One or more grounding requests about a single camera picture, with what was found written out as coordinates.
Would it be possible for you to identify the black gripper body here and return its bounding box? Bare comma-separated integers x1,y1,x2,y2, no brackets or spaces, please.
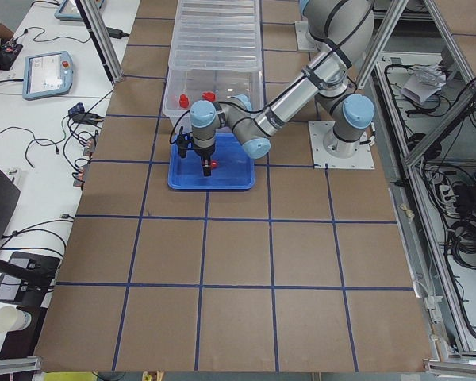
176,133,215,167

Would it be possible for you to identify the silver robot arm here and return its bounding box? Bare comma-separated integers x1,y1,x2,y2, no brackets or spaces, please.
173,0,374,176

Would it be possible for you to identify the clear plastic storage box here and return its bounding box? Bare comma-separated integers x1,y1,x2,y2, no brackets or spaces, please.
163,70,264,125

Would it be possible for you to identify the blue plastic tray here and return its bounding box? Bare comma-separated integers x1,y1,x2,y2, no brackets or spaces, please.
167,133,255,191

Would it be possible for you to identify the black power adapter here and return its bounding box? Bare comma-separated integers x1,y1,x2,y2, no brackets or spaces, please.
106,27,130,39

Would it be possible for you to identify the teach pendant tablet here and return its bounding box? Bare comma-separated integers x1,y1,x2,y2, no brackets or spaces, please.
22,51,74,100
54,0,82,21

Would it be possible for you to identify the white paper cup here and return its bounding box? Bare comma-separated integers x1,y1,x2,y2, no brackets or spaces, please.
0,306,32,333

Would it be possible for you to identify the aluminium frame post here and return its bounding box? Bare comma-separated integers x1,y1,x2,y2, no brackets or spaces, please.
75,0,124,83

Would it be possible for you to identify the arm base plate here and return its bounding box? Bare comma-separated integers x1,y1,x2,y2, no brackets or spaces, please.
309,121,375,171
294,21,318,52

